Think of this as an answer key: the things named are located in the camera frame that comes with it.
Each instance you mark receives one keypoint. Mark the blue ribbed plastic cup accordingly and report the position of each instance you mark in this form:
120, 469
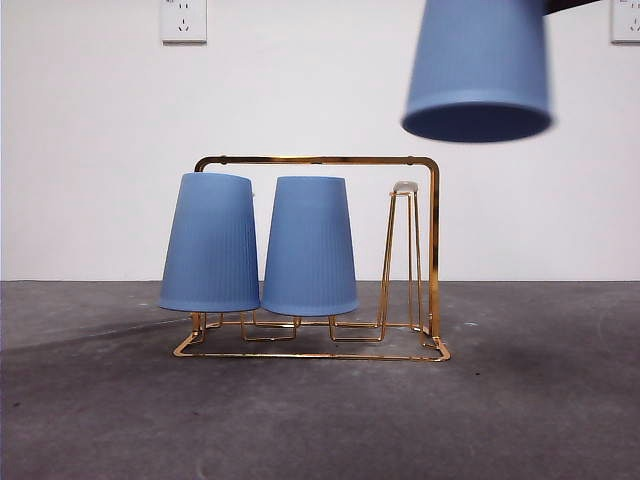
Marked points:
210, 245
310, 245
480, 60

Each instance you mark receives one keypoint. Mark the white wall power socket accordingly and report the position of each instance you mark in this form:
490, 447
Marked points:
627, 25
184, 20

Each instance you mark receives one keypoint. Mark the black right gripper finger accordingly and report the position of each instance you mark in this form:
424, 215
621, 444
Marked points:
560, 4

